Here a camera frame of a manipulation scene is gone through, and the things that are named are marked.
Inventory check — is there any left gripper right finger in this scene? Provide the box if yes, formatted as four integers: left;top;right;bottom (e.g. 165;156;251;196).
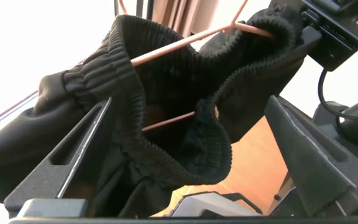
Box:
264;95;358;218

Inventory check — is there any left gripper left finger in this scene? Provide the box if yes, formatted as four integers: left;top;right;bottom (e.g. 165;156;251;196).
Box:
4;96;113;218

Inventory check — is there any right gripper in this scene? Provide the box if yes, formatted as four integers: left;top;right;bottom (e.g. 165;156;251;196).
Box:
300;0;358;72

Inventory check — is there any black garment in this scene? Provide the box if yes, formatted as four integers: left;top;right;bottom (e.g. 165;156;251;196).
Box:
0;4;306;218

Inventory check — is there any brown curtain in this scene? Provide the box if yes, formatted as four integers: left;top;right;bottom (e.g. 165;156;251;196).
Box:
152;0;245;38

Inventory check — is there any black cable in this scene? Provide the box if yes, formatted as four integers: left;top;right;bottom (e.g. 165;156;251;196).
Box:
318;68;358;122

